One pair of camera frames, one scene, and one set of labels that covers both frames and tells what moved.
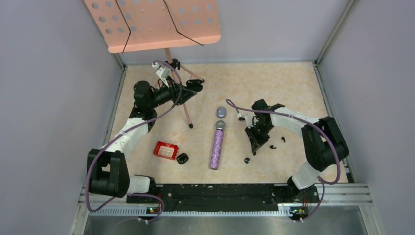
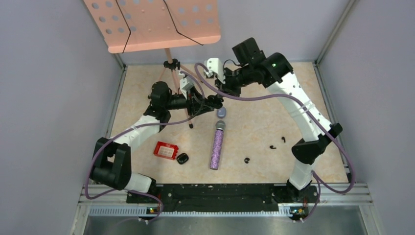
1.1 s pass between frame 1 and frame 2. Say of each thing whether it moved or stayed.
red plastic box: stayed
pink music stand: stayed
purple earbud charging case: stayed
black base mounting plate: stayed
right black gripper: moved
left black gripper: moved
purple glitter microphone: stayed
